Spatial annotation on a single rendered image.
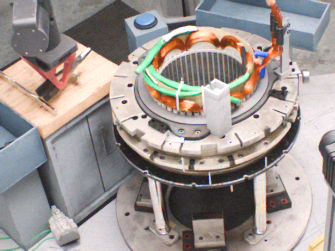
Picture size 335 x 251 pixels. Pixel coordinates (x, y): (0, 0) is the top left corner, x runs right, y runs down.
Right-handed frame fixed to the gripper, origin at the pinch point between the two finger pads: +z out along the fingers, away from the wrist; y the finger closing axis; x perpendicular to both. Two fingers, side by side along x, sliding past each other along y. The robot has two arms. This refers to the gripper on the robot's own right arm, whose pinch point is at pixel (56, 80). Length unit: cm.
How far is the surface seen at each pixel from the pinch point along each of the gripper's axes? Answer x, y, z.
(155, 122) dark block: 2.9, 22.0, -1.2
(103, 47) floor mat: 91, -118, 117
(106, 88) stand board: 6.7, 4.8, 4.4
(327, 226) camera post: -8, 62, -21
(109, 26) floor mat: 103, -128, 118
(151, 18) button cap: 28.0, -5.4, 7.0
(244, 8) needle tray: 43.9, 5.8, 9.5
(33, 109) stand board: -5.7, -0.6, 2.9
